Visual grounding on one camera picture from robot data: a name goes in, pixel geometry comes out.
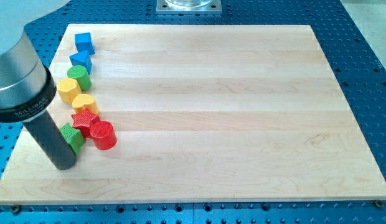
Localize black Millibar tool flange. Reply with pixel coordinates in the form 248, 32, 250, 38
0, 65, 57, 123

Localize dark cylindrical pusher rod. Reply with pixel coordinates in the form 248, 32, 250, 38
22, 110, 77, 170

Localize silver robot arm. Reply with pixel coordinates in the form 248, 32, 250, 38
0, 32, 77, 170

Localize red circle block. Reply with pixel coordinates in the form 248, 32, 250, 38
90, 120, 117, 150

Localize green circle block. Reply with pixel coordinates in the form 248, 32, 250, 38
67, 65, 92, 91

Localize green square block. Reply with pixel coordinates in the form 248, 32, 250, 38
60, 123, 86, 156

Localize red star block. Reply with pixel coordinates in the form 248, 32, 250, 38
71, 108, 100, 138

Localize yellow hexagon block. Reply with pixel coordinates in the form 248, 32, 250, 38
57, 78, 82, 104

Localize yellow heart block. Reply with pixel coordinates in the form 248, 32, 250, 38
72, 94, 100, 114

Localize blue triangle block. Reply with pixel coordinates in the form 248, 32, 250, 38
69, 50, 92, 74

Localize left board clamp screw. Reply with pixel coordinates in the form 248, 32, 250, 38
10, 205, 21, 215

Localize board clamp screw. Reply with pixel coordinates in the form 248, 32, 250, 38
374, 200, 385, 209
10, 205, 21, 215

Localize blue cube block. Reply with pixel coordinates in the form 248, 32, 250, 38
74, 32, 95, 55

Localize light wooden board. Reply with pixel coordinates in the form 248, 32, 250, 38
0, 24, 386, 205

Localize right board clamp screw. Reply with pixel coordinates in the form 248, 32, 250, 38
374, 200, 385, 209

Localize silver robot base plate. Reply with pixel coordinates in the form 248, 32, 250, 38
156, 0, 222, 14

